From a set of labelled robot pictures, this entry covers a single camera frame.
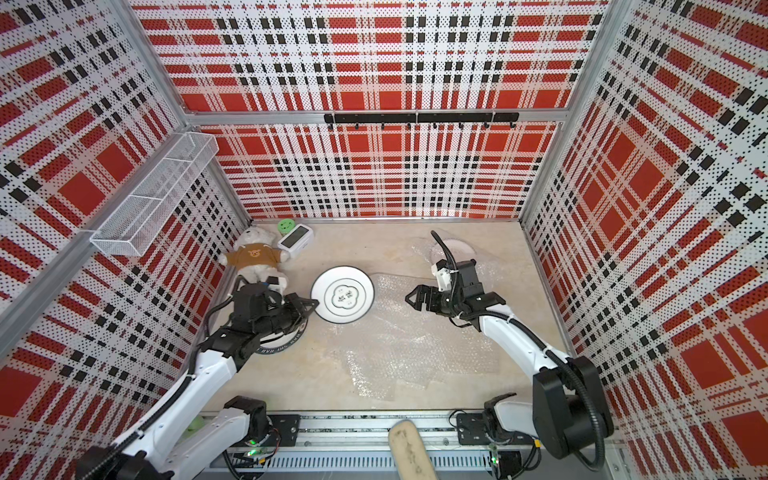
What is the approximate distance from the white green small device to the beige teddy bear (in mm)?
20

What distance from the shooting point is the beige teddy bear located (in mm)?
999

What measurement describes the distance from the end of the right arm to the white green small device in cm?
51

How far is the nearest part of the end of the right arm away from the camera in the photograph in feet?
2.03

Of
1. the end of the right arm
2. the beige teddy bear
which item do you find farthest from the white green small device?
the end of the right arm

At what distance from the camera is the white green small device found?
3.61ft
